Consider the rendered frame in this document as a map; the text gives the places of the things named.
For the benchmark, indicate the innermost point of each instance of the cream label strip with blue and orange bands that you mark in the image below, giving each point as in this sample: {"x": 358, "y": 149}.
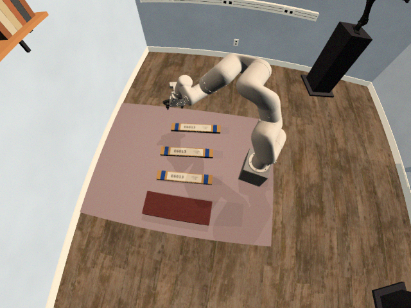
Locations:
{"x": 184, "y": 177}
{"x": 200, "y": 128}
{"x": 186, "y": 152}

